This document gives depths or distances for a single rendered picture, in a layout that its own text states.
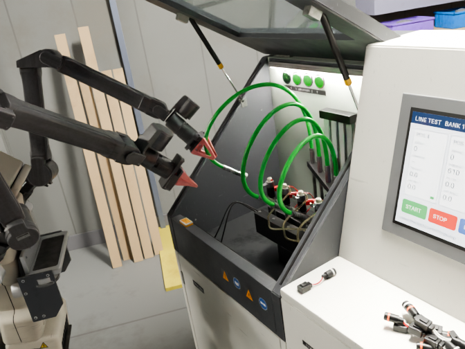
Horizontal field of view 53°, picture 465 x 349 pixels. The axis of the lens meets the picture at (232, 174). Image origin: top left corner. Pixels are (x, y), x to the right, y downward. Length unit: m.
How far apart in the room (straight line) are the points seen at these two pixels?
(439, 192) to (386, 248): 0.22
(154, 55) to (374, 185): 2.40
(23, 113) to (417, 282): 0.99
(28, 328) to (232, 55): 2.44
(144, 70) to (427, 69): 2.51
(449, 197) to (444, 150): 0.11
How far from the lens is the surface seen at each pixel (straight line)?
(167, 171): 1.33
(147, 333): 2.80
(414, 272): 1.24
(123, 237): 3.44
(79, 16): 3.39
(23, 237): 1.30
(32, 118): 1.11
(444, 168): 1.14
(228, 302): 1.63
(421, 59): 1.18
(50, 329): 1.68
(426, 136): 1.16
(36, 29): 3.42
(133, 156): 1.26
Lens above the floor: 1.75
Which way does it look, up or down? 23 degrees down
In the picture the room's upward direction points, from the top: 9 degrees counter-clockwise
